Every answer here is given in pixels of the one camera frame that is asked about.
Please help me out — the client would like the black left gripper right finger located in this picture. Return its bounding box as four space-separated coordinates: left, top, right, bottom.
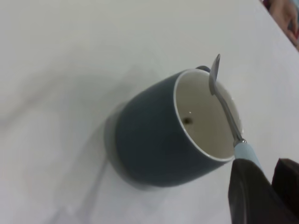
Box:
272 158 299 217

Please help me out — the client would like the bystander bare hand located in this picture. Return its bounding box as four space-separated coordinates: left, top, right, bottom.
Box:
263 0 299 51

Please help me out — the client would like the dark grey mug white inside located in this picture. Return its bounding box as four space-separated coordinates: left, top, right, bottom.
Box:
104 65 245 191

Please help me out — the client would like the metal spoon light blue handle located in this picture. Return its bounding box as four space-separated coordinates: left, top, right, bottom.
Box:
208 53 263 171

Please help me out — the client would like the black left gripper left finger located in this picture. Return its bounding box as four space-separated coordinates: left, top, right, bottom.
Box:
228 158 299 224

